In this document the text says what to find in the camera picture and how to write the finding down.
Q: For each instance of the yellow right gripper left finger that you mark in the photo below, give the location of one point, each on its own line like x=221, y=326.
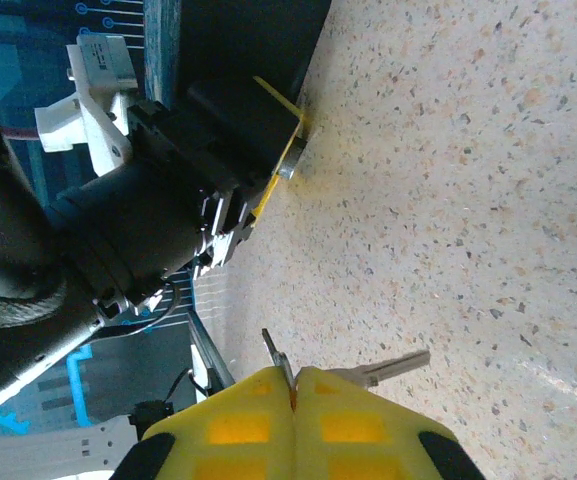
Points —
x=238, y=430

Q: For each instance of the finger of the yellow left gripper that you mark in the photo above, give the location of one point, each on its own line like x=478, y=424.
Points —
x=275, y=185
x=280, y=100

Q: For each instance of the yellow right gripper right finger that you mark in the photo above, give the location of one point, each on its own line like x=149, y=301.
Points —
x=363, y=430

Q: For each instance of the black connector block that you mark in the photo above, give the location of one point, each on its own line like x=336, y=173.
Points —
x=152, y=414

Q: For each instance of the aluminium frame rail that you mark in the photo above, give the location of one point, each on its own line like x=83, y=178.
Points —
x=213, y=355

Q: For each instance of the white perforated metal bracket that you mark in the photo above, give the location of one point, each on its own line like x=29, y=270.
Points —
x=53, y=447

